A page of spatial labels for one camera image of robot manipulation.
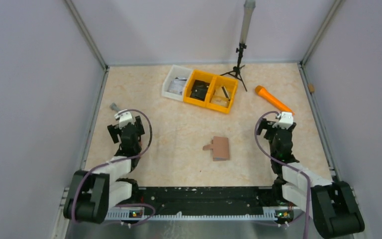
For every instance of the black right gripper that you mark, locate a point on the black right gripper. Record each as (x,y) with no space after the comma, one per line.
(261,127)

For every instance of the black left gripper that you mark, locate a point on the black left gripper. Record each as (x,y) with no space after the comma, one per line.
(113,132)

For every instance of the brown leather card holder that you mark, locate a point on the brown leather card holder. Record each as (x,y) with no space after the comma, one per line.
(220,148)

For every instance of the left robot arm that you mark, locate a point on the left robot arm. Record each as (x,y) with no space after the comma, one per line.
(92,193)

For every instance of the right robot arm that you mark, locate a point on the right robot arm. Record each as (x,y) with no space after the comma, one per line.
(330,205)

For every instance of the black card in bin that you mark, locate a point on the black card in bin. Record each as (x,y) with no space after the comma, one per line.
(199,90)

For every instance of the grey dumbbell-shaped part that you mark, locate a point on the grey dumbbell-shaped part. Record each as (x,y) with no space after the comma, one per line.
(114,107)

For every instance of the white plastic bin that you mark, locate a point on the white plastic bin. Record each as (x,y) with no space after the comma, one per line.
(175,71)

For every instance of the papers in white bin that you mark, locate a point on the papers in white bin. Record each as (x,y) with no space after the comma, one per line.
(177,85)

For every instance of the yellow double plastic bin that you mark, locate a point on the yellow double plastic bin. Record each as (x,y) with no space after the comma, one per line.
(215,81)

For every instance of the black tripod with grey pole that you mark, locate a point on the black tripod with grey pole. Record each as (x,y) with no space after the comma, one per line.
(249,6)

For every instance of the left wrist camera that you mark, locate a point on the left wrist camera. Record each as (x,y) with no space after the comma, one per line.
(124,118)

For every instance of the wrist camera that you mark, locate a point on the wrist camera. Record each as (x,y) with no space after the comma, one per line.
(124,118)
(285,120)

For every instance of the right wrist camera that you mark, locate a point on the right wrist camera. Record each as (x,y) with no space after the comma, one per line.
(285,120)

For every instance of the orange plastic cone handle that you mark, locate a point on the orange plastic cone handle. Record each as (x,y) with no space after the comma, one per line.
(265,94)

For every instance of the small tan wall block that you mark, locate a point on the small tan wall block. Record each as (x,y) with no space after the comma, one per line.
(311,88)

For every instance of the white cable duct strip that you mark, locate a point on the white cable duct strip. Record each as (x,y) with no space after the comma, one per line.
(126,215)

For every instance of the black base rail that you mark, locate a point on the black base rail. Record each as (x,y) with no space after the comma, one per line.
(206,201)

